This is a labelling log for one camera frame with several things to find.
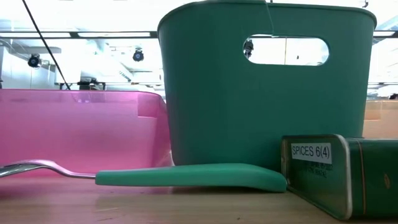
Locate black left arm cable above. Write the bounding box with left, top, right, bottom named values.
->
left=21, top=0, right=72, bottom=91

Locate black ceiling light rail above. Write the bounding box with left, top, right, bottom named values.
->
left=0, top=30, right=398, bottom=39

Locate teal plastic bin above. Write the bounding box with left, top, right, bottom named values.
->
left=157, top=0, right=378, bottom=172

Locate pink translucent plastic bin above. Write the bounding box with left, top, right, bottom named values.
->
left=0, top=88, right=174, bottom=179

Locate teal-handled metal spoon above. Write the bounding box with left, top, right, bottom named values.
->
left=0, top=159, right=288, bottom=193

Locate green spice tin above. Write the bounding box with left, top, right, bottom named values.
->
left=280, top=133, right=398, bottom=222

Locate black ceiling spotlight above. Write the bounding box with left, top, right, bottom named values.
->
left=27, top=54, right=42, bottom=68
left=132, top=49, right=145, bottom=63
left=243, top=39, right=255, bottom=60

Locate orange translucent plastic bin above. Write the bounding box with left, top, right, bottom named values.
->
left=362, top=99, right=398, bottom=139

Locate black table clamp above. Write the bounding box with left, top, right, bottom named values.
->
left=76, top=77, right=106, bottom=91

